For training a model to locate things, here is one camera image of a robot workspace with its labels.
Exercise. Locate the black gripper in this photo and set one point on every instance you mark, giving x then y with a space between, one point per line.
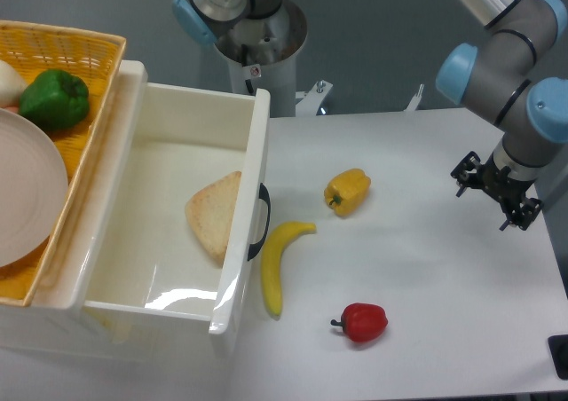
498 184

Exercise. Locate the yellow wicker basket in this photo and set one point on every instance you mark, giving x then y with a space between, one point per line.
32 48

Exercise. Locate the red bell pepper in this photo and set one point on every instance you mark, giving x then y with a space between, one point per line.
362 322

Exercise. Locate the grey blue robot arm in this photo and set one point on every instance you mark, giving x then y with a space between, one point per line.
491 81

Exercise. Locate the yellow banana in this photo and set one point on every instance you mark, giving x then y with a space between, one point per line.
277 242

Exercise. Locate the white top drawer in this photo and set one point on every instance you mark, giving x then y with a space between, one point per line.
151 265

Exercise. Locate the white table bracket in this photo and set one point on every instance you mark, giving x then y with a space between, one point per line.
314 101
416 99

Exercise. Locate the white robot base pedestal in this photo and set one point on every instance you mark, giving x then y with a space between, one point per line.
261 54

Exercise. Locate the yellow bell pepper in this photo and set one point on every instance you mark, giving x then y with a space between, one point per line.
347 191

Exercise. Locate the green bell pepper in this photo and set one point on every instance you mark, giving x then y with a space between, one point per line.
55 100

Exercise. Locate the pink plate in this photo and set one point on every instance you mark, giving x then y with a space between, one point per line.
33 187

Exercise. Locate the white table bracket right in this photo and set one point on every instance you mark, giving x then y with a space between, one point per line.
416 99

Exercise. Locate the bread slice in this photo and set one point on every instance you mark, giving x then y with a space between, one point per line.
209 214

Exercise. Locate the white drawer cabinet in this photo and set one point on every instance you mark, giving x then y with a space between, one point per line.
58 318

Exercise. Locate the black corner object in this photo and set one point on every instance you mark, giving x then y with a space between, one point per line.
558 347

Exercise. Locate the white onion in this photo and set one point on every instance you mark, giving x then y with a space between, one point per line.
12 85

